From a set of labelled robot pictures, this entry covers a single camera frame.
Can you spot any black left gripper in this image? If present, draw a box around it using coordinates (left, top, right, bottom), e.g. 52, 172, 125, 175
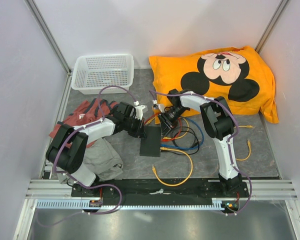
123, 115, 147, 139

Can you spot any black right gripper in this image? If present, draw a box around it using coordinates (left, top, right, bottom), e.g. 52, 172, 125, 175
157, 106, 188, 138

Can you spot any black network switch box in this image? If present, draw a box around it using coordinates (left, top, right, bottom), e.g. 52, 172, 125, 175
139, 125, 161, 157

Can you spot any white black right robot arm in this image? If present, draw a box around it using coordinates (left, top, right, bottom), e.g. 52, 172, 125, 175
158, 89, 243, 197

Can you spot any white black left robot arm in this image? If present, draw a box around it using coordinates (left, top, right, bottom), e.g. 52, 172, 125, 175
45, 101, 148, 197

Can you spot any red cloth garment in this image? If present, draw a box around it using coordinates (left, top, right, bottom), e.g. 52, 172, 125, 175
49, 98, 119, 139

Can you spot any grey cloth garment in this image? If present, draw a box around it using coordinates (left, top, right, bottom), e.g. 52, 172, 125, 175
55, 138, 124, 185

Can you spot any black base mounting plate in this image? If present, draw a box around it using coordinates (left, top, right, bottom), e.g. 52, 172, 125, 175
71, 178, 249, 200

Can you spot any white perforated plastic basket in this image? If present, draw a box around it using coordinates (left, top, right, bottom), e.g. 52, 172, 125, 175
71, 54, 134, 95

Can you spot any orange Mickey Mouse pillow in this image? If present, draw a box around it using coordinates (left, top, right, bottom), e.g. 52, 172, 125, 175
148, 46, 279, 124

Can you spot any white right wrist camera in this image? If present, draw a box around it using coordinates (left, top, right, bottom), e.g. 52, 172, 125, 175
152, 100, 165, 114

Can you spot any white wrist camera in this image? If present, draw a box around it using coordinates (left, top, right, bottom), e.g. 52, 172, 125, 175
133, 100, 148, 120
152, 100, 165, 114

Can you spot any red ethernet cable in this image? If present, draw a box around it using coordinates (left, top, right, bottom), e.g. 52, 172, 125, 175
144, 117, 183, 136

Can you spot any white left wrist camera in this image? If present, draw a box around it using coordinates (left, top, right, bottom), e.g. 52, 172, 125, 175
133, 100, 148, 120

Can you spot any blue ethernet cable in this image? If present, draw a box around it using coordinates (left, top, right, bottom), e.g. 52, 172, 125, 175
159, 117, 205, 152

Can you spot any black ethernet cable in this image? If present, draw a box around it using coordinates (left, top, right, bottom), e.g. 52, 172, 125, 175
168, 126, 200, 156

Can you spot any long yellow ethernet cable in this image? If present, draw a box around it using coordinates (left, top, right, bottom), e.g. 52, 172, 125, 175
151, 147, 193, 186

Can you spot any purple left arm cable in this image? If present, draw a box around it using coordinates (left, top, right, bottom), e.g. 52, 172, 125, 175
51, 85, 138, 188

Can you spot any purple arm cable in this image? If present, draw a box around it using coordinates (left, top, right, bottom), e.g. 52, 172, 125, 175
149, 90, 253, 216
51, 85, 138, 188

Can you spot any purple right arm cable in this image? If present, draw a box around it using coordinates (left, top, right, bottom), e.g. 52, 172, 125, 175
149, 90, 253, 216

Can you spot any grey slotted cable duct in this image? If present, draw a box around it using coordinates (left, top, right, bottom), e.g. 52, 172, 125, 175
36, 199, 225, 211

